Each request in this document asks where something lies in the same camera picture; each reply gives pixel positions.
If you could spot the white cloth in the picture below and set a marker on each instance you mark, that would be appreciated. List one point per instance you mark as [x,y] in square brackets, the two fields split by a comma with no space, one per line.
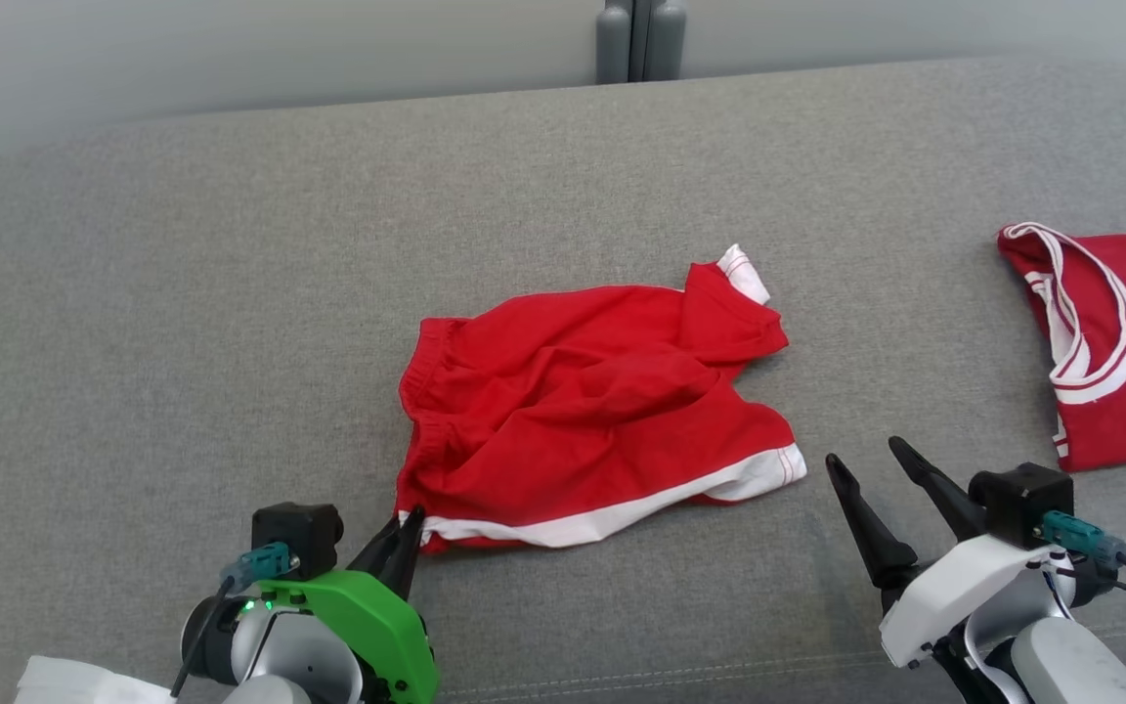
[84,684]

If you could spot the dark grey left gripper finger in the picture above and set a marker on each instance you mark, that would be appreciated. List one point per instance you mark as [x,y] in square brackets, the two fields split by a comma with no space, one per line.
[374,552]
[405,557]

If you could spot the grey partition post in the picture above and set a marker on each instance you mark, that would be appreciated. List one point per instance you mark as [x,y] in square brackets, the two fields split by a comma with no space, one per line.
[641,39]

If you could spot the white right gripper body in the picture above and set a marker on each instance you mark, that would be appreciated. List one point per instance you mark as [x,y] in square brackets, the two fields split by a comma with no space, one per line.
[964,592]

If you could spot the red shorts with white trim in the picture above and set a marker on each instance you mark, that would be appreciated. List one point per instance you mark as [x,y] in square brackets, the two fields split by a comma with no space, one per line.
[583,411]

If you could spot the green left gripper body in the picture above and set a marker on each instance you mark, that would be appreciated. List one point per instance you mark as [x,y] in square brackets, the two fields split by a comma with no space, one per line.
[368,626]

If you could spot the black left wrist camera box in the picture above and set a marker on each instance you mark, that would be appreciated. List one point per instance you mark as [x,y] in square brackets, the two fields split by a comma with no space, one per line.
[297,538]

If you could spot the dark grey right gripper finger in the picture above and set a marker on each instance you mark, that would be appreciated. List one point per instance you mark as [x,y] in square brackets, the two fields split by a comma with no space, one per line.
[871,533]
[939,489]

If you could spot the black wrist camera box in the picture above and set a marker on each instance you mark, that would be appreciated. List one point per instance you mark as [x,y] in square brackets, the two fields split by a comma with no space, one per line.
[1017,504]
[297,538]

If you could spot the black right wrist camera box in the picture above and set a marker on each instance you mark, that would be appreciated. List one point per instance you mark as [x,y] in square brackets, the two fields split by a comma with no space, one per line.
[1017,504]

